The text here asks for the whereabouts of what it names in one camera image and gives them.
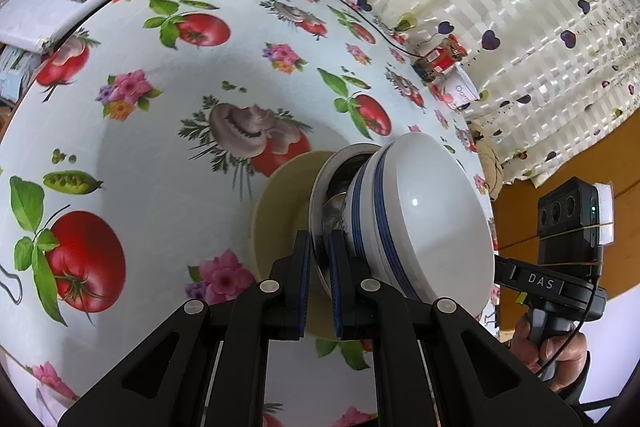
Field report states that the white yogurt tub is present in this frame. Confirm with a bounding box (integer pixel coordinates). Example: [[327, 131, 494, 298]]
[[442, 69, 480, 110]]

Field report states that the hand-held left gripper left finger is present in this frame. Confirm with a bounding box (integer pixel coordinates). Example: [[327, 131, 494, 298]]
[[57, 229, 312, 427]]

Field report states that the cream curtain with heart print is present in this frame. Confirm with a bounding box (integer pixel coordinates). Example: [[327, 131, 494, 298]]
[[280, 0, 640, 188]]

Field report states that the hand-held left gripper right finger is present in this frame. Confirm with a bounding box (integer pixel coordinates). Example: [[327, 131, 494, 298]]
[[326, 229, 581, 427]]

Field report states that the beige plate with fish print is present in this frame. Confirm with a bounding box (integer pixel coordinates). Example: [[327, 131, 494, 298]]
[[251, 150, 351, 339]]

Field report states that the black kettle cable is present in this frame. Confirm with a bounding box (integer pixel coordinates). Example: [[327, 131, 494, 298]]
[[285, 0, 426, 60]]

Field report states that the person's right hand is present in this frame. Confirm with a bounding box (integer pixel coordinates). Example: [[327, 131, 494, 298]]
[[510, 314, 591, 380]]

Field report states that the stainless steel bowl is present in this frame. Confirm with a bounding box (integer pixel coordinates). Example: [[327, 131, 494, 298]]
[[307, 143, 391, 303]]

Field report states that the glass jar with red lid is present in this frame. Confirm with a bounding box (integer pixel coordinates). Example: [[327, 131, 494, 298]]
[[414, 33, 468, 84]]

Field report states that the ball of jute twine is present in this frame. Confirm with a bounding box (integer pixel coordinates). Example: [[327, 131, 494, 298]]
[[470, 124, 506, 202]]

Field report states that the black binder clip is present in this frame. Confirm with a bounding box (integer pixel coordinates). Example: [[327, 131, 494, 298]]
[[0, 264, 23, 305]]

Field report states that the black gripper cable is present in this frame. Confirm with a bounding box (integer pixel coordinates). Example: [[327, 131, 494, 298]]
[[537, 284, 598, 370]]

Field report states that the brown wooden cabinet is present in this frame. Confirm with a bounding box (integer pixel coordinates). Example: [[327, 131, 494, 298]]
[[492, 117, 640, 338]]

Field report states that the white side shelf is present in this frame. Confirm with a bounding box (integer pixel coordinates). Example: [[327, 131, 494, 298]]
[[0, 0, 68, 52]]

